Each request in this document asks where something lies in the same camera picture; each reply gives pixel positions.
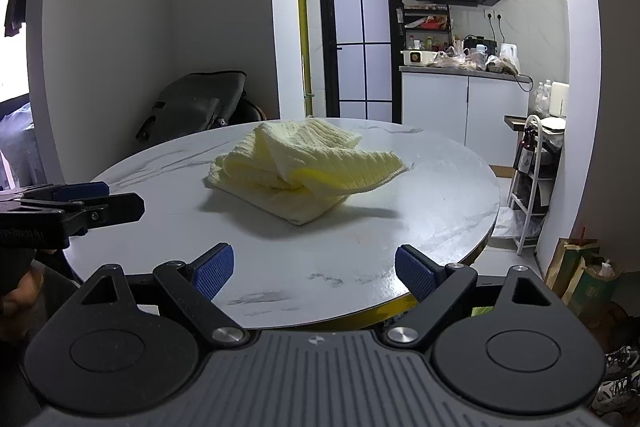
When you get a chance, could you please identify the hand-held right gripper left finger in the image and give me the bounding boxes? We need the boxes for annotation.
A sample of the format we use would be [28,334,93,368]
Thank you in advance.
[62,243,250,351]

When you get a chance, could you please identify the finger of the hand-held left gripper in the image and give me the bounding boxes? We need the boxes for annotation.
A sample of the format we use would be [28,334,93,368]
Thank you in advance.
[65,193,146,238]
[22,181,110,204]

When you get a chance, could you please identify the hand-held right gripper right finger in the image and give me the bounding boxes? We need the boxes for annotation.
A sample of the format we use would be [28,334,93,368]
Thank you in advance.
[382,244,566,352]

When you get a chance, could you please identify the pale yellow towel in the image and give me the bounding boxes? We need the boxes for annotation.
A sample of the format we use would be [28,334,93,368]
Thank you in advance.
[202,117,407,226]

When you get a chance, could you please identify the grey backpack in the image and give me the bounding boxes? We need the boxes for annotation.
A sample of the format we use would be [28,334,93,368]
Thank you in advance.
[135,71,248,142]

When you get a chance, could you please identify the white trolley rack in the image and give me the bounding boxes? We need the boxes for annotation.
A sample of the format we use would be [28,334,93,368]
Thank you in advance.
[504,113,567,256]

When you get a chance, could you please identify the dark brown chair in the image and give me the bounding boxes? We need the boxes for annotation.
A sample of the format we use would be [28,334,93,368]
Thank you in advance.
[232,98,267,126]

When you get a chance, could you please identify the dark wine bottle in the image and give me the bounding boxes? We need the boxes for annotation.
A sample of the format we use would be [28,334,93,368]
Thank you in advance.
[516,128,536,174]

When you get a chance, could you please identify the brown paper bag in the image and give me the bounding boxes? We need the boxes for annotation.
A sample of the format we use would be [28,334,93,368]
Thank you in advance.
[544,237,622,319]

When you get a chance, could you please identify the white lower cabinet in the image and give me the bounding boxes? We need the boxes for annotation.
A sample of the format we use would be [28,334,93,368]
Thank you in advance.
[400,66,534,172]

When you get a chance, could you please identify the white electric cooker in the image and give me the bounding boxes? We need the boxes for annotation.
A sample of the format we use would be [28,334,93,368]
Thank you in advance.
[401,49,442,67]

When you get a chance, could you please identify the white boxy appliance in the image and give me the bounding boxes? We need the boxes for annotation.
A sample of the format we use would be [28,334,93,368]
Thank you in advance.
[549,82,571,118]

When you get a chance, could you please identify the grey sneakers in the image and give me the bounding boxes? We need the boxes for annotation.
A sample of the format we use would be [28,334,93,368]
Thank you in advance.
[591,344,640,414]

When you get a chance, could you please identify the white kettle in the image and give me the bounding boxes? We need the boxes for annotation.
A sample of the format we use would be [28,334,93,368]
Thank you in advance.
[500,43,521,72]

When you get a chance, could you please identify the black countertop appliance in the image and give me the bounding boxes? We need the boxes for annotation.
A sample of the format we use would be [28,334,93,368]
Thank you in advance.
[462,35,499,56]

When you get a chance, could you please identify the black framed glass door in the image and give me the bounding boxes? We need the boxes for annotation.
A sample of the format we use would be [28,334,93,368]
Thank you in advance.
[317,0,404,122]

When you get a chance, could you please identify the black spice rack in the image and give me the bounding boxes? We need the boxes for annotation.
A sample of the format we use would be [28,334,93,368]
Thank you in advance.
[402,5,454,52]

